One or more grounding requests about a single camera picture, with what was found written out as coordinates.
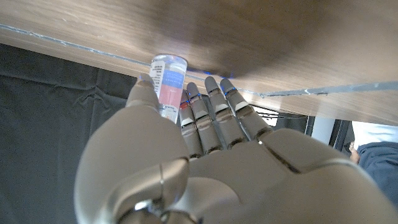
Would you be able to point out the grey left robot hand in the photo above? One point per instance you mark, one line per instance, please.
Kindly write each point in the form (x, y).
(236, 180)

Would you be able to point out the clear glue bottle blue cap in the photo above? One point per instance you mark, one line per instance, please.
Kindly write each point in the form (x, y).
(170, 87)

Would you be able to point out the white power strip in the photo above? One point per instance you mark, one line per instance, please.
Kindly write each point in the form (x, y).
(265, 113)

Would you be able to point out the person in white shorts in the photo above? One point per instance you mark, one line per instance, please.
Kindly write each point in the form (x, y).
(379, 155)

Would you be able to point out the black backdrop curtain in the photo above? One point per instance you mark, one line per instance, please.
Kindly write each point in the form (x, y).
(46, 130)

